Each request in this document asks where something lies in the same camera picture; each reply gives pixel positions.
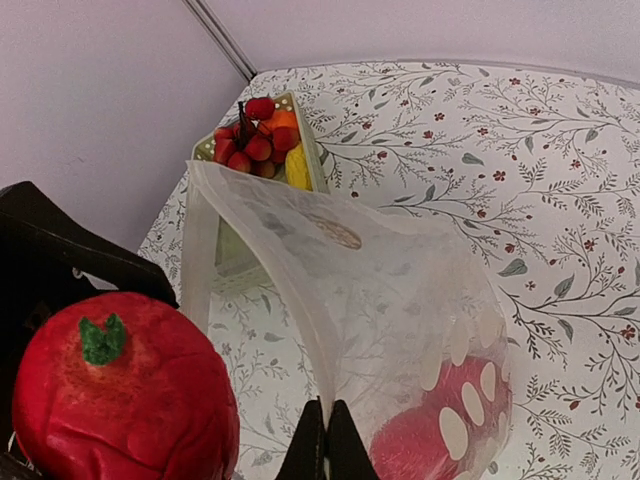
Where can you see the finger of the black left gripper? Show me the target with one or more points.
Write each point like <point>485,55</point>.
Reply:
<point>46,256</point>

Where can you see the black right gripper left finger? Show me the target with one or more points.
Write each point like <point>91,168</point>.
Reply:
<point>304,459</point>

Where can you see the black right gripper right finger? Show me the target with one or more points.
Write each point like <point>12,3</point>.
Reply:
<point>346,454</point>

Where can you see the red pomegranate back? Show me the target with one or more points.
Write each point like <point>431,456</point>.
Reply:
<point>454,433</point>

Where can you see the red pomegranate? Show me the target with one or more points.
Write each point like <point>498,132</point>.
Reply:
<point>454,433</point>
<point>123,386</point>

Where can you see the clear dotted zip top bag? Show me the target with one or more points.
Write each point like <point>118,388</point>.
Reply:
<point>381,302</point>

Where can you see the red pomegranate front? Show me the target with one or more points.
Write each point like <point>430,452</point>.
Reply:
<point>123,386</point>

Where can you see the beige perforated plastic basket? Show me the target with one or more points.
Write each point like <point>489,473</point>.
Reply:
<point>216,258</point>

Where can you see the red strawberry bunch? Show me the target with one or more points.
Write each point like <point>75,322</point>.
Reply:
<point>243,148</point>

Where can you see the yellow corn cob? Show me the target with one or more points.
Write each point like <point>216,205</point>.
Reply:
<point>296,169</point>

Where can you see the orange fruit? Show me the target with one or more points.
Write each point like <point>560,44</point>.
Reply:
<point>280,118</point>

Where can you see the floral patterned table mat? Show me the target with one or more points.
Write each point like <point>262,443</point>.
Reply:
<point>539,174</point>

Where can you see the left aluminium corner post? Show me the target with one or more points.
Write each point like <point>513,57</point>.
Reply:
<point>216,30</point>

